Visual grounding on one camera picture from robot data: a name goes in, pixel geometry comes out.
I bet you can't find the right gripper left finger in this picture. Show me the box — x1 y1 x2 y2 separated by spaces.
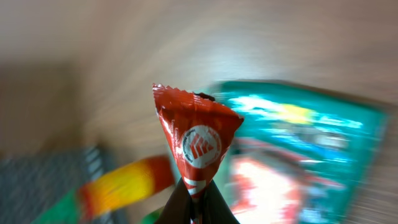
155 179 191 224

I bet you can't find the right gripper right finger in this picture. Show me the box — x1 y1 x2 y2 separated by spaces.
199 180 239 224

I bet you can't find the green lid jar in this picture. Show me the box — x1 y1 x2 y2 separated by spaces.
141 208 163 224

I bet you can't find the yellow red sauce bottle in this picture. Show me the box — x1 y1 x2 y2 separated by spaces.
32 154 175 224

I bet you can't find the red Nescafe sachet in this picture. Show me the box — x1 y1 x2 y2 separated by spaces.
152 82 245 224

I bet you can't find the green 3M gloves package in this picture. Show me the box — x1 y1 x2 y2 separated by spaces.
208 80 389 223

